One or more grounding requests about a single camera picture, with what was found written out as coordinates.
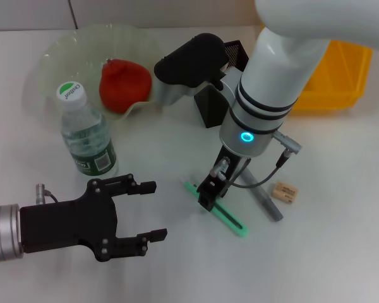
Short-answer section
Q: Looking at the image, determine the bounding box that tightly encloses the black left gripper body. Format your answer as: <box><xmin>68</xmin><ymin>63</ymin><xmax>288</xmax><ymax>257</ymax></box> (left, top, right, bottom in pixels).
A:
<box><xmin>20</xmin><ymin>178</ymin><xmax>118</xmax><ymax>262</ymax></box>

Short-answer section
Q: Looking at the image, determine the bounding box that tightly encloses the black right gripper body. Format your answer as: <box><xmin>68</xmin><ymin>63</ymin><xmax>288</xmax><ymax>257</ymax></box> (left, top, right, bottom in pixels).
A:
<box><xmin>216</xmin><ymin>148</ymin><xmax>252</xmax><ymax>187</ymax></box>

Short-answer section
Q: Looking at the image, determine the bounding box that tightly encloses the mint green utility knife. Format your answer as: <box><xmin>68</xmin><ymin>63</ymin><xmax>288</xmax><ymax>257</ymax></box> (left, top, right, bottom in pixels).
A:
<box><xmin>180</xmin><ymin>180</ymin><xmax>250</xmax><ymax>237</ymax></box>

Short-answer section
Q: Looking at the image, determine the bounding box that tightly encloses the clear plastic water bottle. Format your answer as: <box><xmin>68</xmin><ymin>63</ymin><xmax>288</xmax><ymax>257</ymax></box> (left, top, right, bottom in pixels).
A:
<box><xmin>56</xmin><ymin>80</ymin><xmax>119</xmax><ymax>186</ymax></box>

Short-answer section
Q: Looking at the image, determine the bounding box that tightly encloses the red-orange fruit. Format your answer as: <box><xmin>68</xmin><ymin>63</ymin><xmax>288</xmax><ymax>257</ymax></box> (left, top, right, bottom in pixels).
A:
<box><xmin>99</xmin><ymin>58</ymin><xmax>153</xmax><ymax>114</ymax></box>

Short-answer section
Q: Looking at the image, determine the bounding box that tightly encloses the grey marker pen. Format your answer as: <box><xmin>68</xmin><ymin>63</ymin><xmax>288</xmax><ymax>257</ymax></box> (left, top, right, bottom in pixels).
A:
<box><xmin>243</xmin><ymin>169</ymin><xmax>284</xmax><ymax>222</ymax></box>

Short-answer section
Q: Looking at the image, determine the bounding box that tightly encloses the beige eraser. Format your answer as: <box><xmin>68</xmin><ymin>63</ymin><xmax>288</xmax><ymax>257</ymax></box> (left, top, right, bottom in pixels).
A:
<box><xmin>270</xmin><ymin>181</ymin><xmax>299</xmax><ymax>205</ymax></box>

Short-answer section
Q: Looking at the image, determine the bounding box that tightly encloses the black mesh pen holder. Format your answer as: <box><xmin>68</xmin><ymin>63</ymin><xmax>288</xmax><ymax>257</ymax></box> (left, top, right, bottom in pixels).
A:
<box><xmin>194</xmin><ymin>40</ymin><xmax>251</xmax><ymax>129</ymax></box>

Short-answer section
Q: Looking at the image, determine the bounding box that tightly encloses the pale green wavy fruit plate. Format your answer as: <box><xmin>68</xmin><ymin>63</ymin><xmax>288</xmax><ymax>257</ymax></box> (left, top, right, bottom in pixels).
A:
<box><xmin>22</xmin><ymin>21</ymin><xmax>171</xmax><ymax>122</ymax></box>

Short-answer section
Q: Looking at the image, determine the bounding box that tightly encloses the right gripper silver plug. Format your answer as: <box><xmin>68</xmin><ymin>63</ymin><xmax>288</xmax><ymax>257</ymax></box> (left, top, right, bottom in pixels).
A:
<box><xmin>210</xmin><ymin>157</ymin><xmax>232</xmax><ymax>179</ymax></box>

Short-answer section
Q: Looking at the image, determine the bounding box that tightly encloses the gripper silver plug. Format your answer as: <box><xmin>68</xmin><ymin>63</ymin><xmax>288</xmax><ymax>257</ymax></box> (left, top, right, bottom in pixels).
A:
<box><xmin>210</xmin><ymin>157</ymin><xmax>232</xmax><ymax>179</ymax></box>
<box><xmin>34</xmin><ymin>182</ymin><xmax>60</xmax><ymax>205</ymax></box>

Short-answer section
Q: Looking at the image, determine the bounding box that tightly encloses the left gripper silver plug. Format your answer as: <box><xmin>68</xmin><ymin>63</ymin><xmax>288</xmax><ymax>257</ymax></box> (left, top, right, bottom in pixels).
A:
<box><xmin>34</xmin><ymin>182</ymin><xmax>60</xmax><ymax>205</ymax></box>

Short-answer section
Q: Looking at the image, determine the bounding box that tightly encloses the yellow plastic bin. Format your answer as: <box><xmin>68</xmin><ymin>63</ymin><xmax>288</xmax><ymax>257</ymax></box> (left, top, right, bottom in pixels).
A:
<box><xmin>287</xmin><ymin>40</ymin><xmax>374</xmax><ymax>111</ymax></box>

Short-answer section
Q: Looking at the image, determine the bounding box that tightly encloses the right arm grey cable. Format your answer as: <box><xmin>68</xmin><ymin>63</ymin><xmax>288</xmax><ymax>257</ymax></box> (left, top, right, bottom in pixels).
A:
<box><xmin>232</xmin><ymin>131</ymin><xmax>304</xmax><ymax>189</ymax></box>

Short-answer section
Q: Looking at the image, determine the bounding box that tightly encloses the right wrist camera housing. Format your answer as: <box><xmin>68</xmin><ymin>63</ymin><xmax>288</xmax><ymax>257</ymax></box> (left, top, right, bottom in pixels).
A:
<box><xmin>153</xmin><ymin>32</ymin><xmax>228</xmax><ymax>107</ymax></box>

